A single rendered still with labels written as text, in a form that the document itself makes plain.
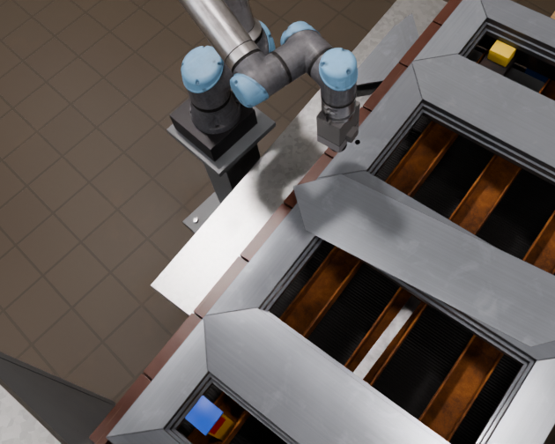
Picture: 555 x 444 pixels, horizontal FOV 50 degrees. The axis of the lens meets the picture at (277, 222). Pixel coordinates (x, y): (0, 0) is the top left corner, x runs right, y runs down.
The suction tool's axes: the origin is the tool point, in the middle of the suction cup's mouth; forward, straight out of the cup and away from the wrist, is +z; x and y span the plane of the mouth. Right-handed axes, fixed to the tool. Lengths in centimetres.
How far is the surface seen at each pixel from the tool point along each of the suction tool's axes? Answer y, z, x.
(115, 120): 6, 97, 123
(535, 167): 26, 10, -42
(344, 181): -4.5, 7.6, -4.8
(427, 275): -14.7, 6.9, -34.4
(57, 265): -61, 96, 96
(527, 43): 60, 10, -23
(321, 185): -8.3, 7.6, -0.7
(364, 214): -9.4, 7.4, -13.9
